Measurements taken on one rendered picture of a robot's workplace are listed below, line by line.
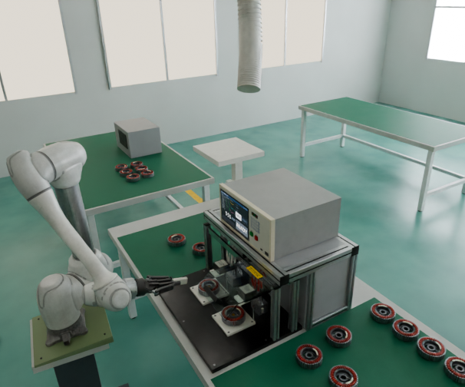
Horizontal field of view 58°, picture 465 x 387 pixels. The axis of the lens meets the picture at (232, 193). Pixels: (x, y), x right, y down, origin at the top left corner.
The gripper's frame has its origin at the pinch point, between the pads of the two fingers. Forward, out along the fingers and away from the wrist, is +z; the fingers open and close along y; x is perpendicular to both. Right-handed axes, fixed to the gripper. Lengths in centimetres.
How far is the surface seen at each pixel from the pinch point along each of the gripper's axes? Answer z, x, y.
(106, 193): 5, -28, -164
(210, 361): 5.6, -21.5, 28.6
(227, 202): 26.3, 30.9, -14.6
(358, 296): 89, -6, 25
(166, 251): 18, -23, -62
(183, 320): 4.4, -22.3, 0.5
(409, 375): 72, -9, 72
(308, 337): 50, -14, 36
